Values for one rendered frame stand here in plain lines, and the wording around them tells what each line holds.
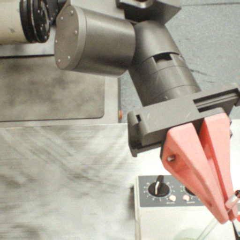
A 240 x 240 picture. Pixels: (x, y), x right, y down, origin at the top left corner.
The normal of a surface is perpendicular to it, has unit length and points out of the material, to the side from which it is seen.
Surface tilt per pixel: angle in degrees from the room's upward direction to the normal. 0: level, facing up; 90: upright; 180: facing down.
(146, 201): 30
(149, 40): 9
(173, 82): 3
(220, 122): 22
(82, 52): 77
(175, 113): 1
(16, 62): 0
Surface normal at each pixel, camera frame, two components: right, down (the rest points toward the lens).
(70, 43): -0.84, -0.05
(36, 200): -0.04, -0.54
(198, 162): 0.07, -0.20
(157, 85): -0.54, -0.31
